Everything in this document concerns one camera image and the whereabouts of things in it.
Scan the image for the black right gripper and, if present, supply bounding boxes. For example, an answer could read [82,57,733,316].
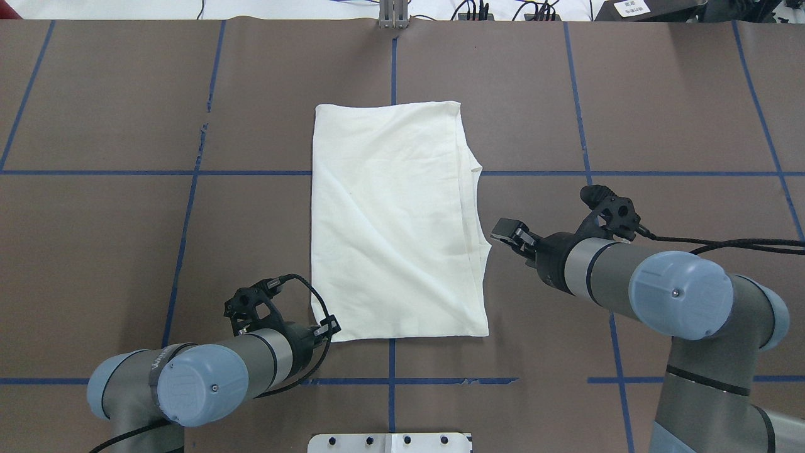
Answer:
[491,184,642,291]

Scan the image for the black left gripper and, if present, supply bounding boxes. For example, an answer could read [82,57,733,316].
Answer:
[224,276,341,381]

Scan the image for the cream long-sleeve cat shirt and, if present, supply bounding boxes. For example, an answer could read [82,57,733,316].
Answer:
[311,101,491,342]

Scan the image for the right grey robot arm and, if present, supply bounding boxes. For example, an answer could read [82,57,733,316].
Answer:
[491,184,803,452]

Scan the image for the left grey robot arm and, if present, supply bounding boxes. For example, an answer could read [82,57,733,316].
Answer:
[86,274,341,452]

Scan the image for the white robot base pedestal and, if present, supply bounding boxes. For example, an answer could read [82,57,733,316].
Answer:
[307,432,474,452]

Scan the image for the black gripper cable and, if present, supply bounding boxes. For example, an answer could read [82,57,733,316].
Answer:
[635,226,805,255]

